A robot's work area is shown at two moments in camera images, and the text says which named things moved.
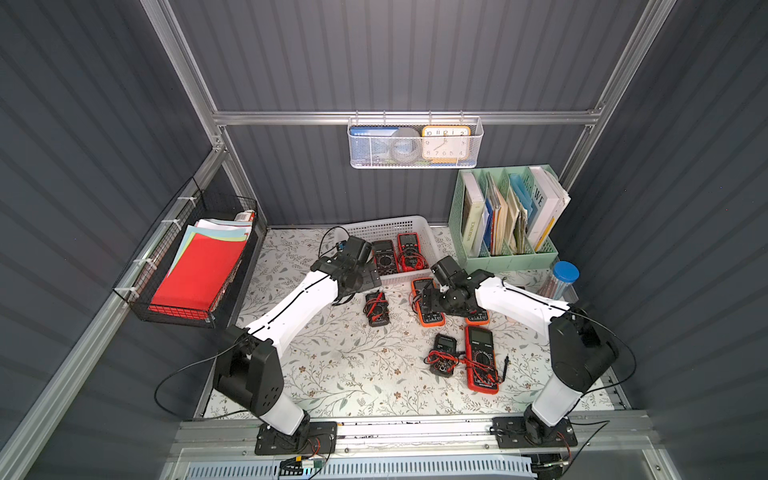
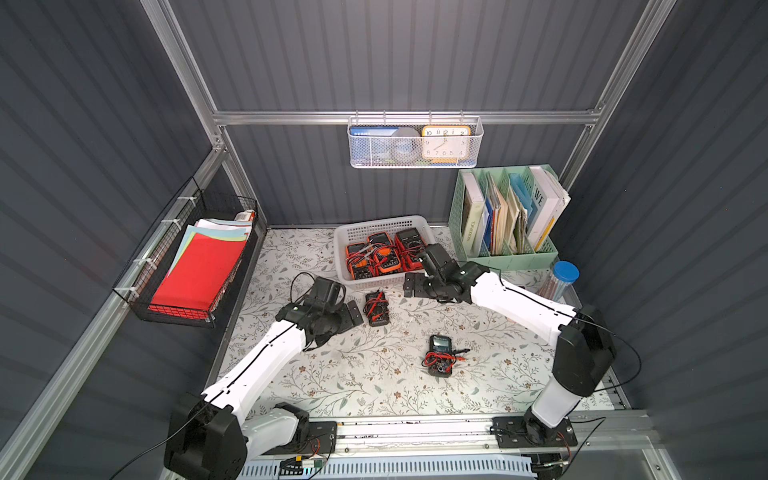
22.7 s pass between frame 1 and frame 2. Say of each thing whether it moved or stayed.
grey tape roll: stayed
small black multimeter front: stayed
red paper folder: stayed
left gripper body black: moved
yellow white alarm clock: stayed
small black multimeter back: stayed
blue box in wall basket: stayed
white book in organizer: stayed
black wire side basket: stayed
